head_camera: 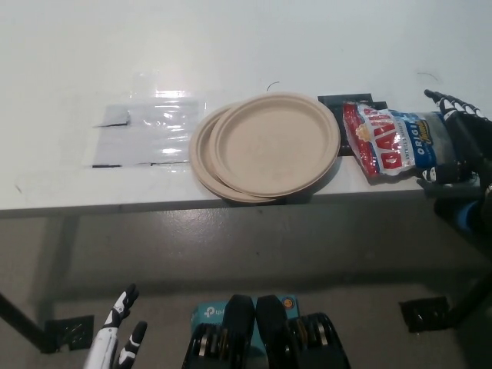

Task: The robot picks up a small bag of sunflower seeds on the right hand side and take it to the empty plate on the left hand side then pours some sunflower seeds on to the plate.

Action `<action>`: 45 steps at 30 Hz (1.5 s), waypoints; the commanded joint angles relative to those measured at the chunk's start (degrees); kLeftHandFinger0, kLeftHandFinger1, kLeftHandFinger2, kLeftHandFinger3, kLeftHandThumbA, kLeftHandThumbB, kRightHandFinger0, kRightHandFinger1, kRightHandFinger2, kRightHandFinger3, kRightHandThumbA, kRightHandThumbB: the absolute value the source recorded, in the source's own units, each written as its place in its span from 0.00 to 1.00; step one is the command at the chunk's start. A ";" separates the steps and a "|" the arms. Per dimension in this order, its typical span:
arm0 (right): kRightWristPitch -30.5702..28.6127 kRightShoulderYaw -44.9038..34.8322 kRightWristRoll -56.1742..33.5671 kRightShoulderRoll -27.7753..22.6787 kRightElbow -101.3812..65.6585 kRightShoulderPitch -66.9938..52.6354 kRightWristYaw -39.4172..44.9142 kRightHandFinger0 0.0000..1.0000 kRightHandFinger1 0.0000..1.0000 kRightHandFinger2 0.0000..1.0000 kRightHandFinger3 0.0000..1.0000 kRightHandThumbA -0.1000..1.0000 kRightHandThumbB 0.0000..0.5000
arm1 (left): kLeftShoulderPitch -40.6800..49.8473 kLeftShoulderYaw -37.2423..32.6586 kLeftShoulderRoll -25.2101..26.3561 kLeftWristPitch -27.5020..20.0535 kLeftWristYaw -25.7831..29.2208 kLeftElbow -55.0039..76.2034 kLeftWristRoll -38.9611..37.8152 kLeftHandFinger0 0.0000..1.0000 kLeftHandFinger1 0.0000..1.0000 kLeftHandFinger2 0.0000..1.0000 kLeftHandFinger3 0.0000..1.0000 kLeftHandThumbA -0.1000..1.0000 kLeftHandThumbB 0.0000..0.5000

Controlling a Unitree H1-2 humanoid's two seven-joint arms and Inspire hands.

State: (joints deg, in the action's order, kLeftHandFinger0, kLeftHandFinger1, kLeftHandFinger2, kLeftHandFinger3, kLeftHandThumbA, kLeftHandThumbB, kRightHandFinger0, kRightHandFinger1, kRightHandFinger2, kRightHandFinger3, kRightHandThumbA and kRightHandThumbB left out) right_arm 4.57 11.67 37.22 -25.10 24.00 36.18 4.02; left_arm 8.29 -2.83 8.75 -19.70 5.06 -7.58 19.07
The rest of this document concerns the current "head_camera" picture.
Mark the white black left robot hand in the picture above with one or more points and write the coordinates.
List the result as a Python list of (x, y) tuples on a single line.
[(105, 342)]

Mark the red blue sunflower seed bag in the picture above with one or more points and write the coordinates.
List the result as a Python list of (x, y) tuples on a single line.
[(388, 150)]

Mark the teal router box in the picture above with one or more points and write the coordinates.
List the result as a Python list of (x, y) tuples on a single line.
[(207, 313)]

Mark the beige paper plate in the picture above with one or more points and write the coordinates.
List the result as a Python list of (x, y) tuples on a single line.
[(274, 146), (201, 153)]

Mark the clear plastic sheet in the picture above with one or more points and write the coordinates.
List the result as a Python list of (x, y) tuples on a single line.
[(153, 134)]

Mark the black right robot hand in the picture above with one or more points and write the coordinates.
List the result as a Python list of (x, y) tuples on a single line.
[(471, 138)]

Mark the black table leg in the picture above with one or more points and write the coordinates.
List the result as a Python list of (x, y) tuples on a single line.
[(473, 303), (23, 323)]

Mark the black tape patch on table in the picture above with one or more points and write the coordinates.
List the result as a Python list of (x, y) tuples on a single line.
[(336, 98)]

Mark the black and blue device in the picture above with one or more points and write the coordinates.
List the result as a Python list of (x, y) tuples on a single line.
[(467, 215)]

